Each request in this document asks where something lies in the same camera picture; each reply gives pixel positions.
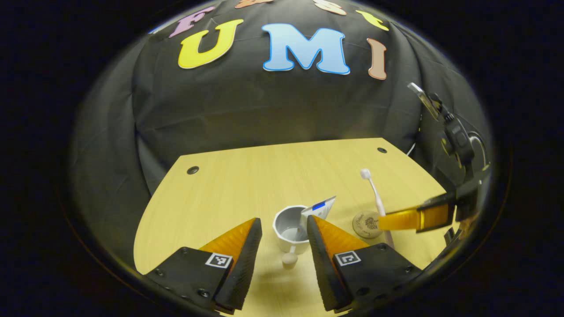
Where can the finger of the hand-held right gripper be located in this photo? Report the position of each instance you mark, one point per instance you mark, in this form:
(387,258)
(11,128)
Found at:
(434,213)

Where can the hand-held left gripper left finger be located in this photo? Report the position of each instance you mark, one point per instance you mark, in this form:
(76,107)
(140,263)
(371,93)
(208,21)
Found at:
(242,273)

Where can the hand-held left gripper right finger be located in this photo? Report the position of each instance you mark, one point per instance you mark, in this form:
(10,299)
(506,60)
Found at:
(324,273)

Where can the pale pink toothbrush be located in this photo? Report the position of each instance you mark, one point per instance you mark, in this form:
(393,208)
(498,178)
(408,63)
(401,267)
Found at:
(375,193)

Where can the round wooden coaster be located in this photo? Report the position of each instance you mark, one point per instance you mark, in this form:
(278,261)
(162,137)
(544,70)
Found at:
(365,224)

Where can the white toothpaste tube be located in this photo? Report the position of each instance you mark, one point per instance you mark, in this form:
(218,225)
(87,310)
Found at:
(320,207)

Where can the light wooden desktop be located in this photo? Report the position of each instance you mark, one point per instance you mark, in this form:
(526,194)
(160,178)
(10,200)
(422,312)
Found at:
(229,185)

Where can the black backdrop cloth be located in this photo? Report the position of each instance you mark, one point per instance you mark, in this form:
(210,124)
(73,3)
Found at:
(264,110)

